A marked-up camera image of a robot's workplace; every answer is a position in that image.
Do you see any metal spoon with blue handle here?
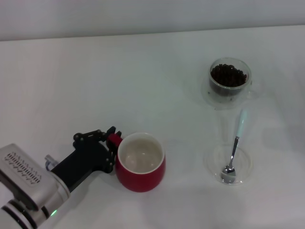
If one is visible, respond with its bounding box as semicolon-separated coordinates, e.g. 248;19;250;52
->
221;109;250;184

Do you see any clear gripper cable plug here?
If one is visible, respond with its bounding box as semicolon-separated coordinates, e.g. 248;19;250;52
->
44;154;59;171

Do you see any coffee beans heap in glass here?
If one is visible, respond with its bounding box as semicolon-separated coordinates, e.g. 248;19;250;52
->
211;63;248;87

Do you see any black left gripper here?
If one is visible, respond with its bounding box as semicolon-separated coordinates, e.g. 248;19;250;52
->
51;125;122;193

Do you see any silver vented wrist box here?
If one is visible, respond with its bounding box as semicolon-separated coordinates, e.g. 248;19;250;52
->
0;143;58;210

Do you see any clear glass cup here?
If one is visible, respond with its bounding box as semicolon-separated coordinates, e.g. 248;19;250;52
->
209;57;259;100

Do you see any clear glass saucer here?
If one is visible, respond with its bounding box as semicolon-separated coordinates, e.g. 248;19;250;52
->
201;73;261;110

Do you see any clear round glass dish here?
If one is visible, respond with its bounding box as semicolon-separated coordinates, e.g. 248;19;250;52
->
203;142;253;187

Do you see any red ceramic mug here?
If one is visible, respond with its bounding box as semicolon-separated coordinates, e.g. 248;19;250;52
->
106;132;167;192

